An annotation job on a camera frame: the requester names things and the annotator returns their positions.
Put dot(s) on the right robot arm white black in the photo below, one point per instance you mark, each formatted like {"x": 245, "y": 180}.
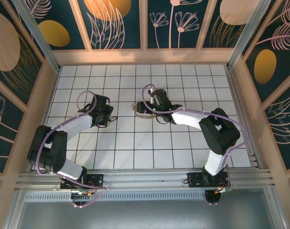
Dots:
{"x": 190, "y": 119}

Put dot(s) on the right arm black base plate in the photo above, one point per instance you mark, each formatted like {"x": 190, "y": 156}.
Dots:
{"x": 195, "y": 179}

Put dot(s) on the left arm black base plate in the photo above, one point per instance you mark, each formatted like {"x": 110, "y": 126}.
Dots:
{"x": 97, "y": 179}

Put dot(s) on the perforated metal strip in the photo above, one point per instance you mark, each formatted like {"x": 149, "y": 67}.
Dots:
{"x": 144, "y": 196}

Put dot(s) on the right aluminium corner post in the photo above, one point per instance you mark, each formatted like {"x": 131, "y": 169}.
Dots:
{"x": 248, "y": 31}

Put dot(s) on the aluminium corner post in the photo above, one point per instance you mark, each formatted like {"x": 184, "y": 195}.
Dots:
{"x": 248, "y": 31}
{"x": 36, "y": 31}

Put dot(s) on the right aluminium side rail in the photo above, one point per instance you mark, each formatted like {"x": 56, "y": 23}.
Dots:
{"x": 235, "y": 93}

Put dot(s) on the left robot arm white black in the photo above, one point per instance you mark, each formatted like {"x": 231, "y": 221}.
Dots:
{"x": 73, "y": 126}

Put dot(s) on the aluminium front rail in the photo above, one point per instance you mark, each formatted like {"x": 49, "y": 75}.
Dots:
{"x": 144, "y": 177}

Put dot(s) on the grey metal sheet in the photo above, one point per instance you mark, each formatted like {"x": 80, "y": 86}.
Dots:
{"x": 144, "y": 214}

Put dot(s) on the left aluminium corner post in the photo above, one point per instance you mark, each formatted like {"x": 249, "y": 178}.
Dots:
{"x": 36, "y": 31}

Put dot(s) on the clear plastic zip bag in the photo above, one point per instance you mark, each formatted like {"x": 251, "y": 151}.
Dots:
{"x": 144, "y": 117}

